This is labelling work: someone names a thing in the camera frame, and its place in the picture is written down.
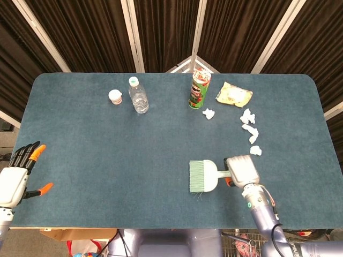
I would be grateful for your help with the white metal frame base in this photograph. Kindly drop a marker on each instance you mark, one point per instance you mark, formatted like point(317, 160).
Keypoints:
point(180, 65)

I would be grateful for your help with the blue toy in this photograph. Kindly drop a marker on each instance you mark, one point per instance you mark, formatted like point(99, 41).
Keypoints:
point(80, 255)

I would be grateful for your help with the green Pringles can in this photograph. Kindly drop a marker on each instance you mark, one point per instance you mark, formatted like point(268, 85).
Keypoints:
point(198, 91)

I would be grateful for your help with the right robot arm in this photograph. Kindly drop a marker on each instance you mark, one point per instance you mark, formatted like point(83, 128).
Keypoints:
point(264, 214)

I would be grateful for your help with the small white jar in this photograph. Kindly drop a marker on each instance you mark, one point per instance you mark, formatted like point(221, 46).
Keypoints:
point(115, 97)

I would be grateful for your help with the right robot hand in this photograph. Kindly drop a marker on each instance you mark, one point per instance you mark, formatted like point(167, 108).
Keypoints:
point(244, 171)

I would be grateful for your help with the yellow snack bag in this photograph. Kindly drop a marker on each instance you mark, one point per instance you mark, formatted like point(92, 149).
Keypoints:
point(234, 95)

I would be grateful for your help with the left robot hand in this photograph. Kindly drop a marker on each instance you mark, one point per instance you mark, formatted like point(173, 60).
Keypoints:
point(13, 186)

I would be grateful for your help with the white metal frame pole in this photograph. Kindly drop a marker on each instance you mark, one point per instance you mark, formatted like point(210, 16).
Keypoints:
point(133, 34)
point(9, 120)
point(40, 34)
point(277, 34)
point(333, 111)
point(198, 26)

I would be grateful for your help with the white paper scrap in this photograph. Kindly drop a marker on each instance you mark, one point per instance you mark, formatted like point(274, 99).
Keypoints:
point(247, 116)
point(208, 113)
point(256, 150)

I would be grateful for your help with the brown cardboard box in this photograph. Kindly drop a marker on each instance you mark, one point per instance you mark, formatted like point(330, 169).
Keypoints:
point(77, 234)

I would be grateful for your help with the grey purple robot torso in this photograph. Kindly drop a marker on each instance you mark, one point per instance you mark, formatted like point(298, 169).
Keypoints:
point(166, 243)

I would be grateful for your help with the dark brown curtain panel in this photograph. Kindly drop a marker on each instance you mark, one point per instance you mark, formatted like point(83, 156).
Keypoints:
point(321, 48)
point(88, 34)
point(235, 34)
point(166, 32)
point(16, 67)

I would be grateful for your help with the red and white bag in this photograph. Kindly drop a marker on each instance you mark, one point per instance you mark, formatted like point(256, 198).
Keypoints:
point(85, 247)

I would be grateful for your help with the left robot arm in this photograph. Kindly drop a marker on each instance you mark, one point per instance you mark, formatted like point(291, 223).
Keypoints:
point(4, 222)

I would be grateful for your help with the red package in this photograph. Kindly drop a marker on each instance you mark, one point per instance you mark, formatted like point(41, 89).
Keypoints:
point(242, 246)

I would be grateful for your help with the clear plastic water bottle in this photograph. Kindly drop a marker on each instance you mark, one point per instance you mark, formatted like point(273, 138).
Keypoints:
point(138, 96)

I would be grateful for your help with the blue felt table mat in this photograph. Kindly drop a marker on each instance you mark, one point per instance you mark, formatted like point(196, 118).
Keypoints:
point(107, 160)

